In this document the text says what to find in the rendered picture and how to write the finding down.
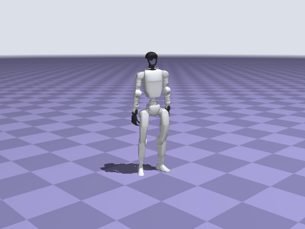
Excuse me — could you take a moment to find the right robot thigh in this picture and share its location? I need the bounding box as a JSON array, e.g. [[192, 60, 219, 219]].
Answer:
[[138, 109, 149, 146]]

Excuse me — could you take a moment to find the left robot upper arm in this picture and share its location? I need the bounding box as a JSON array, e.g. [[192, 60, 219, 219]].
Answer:
[[162, 70, 171, 94]]

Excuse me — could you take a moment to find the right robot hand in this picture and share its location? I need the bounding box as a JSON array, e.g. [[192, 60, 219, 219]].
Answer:
[[132, 109, 140, 126]]

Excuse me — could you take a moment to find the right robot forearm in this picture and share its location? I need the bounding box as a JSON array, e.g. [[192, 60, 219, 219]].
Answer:
[[132, 90, 140, 113]]

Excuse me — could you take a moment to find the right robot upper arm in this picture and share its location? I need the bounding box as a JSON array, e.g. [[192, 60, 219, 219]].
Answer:
[[135, 72, 144, 97]]

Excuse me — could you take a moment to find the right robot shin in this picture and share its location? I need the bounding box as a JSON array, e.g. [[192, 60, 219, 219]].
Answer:
[[138, 141, 145, 168]]

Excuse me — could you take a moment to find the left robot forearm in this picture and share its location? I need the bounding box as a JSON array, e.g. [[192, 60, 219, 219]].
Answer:
[[164, 93, 170, 109]]

